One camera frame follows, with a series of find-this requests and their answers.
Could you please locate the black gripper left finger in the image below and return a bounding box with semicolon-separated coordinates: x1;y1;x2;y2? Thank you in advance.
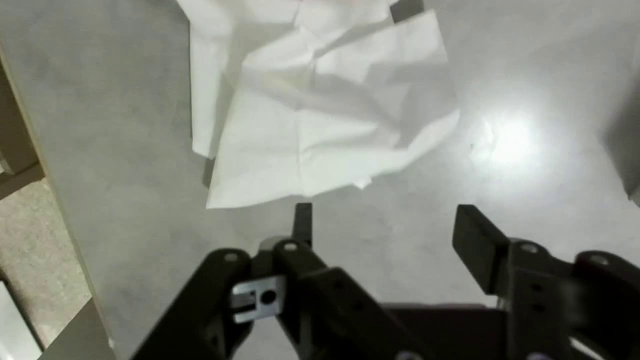
131;202;428;360

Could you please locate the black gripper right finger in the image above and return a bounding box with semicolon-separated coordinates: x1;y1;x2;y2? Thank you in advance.
452;204;640;360

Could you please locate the white tissue square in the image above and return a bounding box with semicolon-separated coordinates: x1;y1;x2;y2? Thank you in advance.
206;8;463;211

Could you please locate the crumpled white tissue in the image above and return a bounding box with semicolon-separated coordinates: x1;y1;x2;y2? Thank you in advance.
176;0;398;161

